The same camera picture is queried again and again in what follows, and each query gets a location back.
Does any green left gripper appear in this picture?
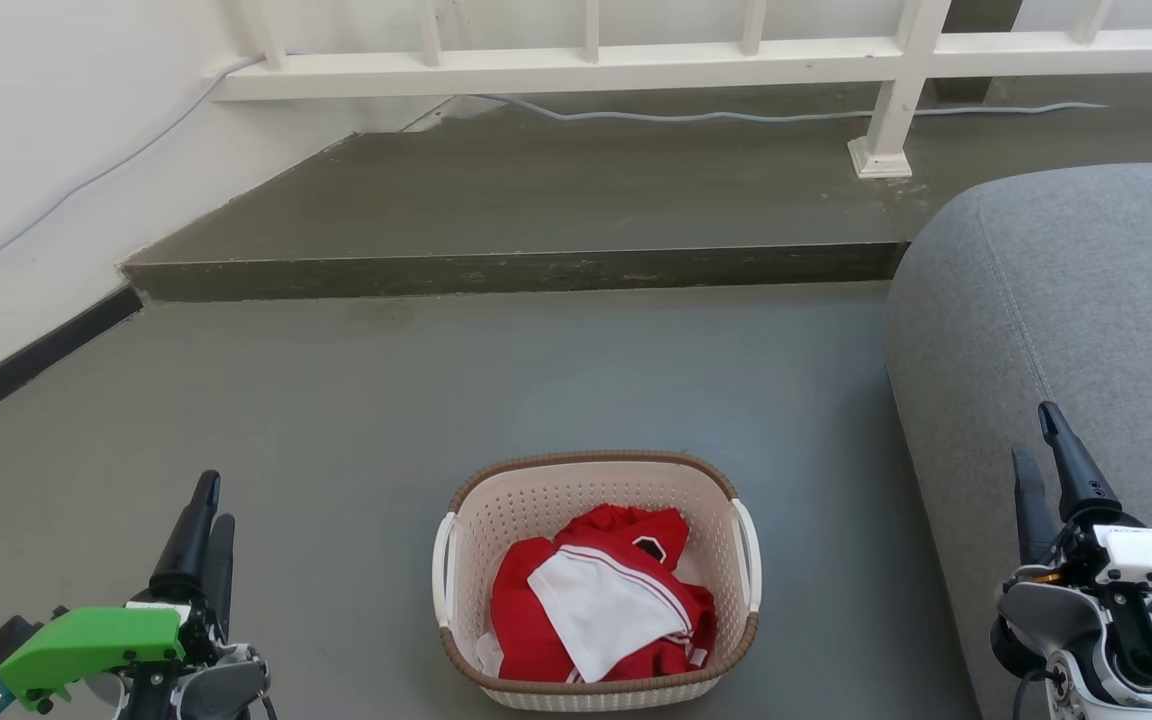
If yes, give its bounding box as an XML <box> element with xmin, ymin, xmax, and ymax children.
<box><xmin>0</xmin><ymin>470</ymin><xmax>237</xmax><ymax>707</ymax></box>

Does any cream perforated laundry basket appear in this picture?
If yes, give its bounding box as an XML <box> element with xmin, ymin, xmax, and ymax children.
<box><xmin>432</xmin><ymin>450</ymin><xmax>763</xmax><ymax>713</ymax></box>

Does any grey fabric sofa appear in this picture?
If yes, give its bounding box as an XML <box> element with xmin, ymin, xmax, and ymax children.
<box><xmin>886</xmin><ymin>163</ymin><xmax>1152</xmax><ymax>720</ymax></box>

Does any black baseboard strip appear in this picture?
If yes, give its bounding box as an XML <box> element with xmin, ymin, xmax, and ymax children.
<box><xmin>0</xmin><ymin>285</ymin><xmax>144</xmax><ymax>441</ymax></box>

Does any red garment with white stripes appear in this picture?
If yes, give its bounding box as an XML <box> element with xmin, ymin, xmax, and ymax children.
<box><xmin>489</xmin><ymin>504</ymin><xmax>718</xmax><ymax>684</ymax></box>

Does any raised grey concrete step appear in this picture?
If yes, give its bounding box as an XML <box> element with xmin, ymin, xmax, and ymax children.
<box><xmin>121</xmin><ymin>75</ymin><xmax>1152</xmax><ymax>303</ymax></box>

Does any white wooden railing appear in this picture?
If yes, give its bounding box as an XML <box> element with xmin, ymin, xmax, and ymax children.
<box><xmin>206</xmin><ymin>0</ymin><xmax>1152</xmax><ymax>179</ymax></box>

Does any grey cable along wall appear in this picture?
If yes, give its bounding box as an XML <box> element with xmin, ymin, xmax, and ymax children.
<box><xmin>0</xmin><ymin>55</ymin><xmax>267</xmax><ymax>293</ymax></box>

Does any grey cable on step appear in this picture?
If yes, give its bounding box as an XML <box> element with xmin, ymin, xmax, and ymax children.
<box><xmin>476</xmin><ymin>93</ymin><xmax>1109</xmax><ymax>125</ymax></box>

